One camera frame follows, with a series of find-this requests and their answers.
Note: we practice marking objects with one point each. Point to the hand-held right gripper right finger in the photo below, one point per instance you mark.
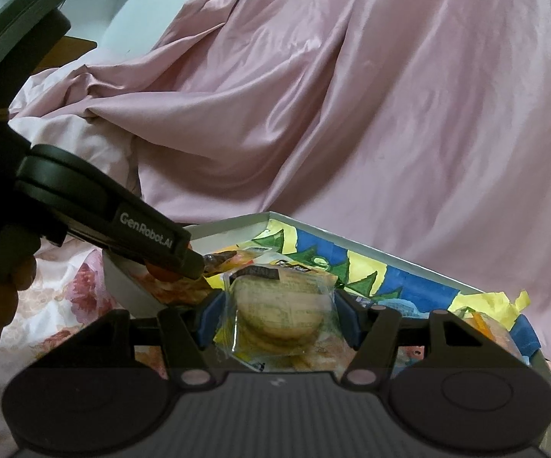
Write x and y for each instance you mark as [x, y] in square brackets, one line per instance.
[349, 319]

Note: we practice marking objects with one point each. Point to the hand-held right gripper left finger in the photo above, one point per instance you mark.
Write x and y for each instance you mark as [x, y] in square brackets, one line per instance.
[211, 319]

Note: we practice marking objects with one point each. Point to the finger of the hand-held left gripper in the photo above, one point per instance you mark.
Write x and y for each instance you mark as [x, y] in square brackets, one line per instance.
[146, 229]

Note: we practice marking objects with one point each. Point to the orange red snack packet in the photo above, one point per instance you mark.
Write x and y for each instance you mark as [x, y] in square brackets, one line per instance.
[165, 274]

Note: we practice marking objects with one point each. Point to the grey shallow cardboard box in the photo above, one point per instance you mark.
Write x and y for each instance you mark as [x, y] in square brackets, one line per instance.
[399, 281]

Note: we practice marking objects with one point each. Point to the round biscuits clear packet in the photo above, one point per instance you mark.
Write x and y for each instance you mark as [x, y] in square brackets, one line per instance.
[275, 310]

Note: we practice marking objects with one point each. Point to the clear orange cake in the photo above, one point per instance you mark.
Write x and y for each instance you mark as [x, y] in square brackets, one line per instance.
[495, 331]

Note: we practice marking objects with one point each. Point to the pale pink duvet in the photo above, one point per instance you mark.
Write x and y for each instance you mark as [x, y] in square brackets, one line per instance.
[113, 162]

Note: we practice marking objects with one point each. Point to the floral bedsheet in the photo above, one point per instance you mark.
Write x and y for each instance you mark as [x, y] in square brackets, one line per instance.
[65, 296]

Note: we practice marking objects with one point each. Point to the crumpled yellow paper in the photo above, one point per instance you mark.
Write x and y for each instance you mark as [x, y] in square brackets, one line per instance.
[485, 305]

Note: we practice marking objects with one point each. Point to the wooden headboard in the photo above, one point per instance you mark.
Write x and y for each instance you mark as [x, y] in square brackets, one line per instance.
[72, 50]

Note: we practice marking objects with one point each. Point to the pink satin cloth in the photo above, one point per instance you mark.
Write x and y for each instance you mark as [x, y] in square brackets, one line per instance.
[351, 105]

